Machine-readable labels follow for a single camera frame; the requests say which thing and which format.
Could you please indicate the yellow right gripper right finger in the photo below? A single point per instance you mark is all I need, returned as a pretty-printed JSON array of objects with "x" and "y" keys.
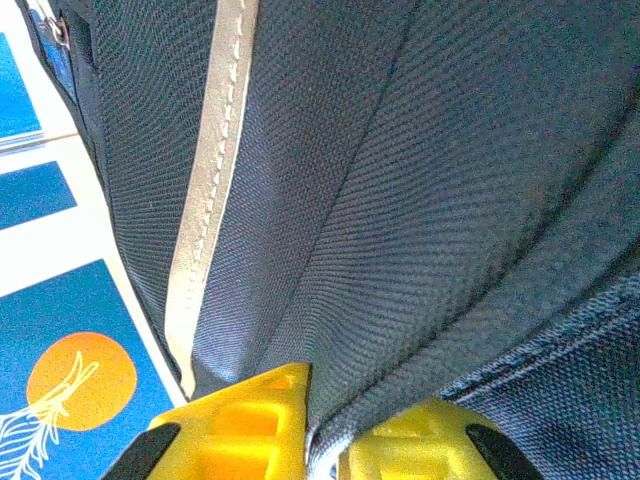
[{"x": 425, "y": 450}]

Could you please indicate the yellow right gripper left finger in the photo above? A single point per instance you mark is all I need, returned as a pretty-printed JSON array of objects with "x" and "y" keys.
[{"x": 240, "y": 440}]

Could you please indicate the navy blue backpack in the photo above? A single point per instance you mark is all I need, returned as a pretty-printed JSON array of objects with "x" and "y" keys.
[{"x": 400, "y": 175}]

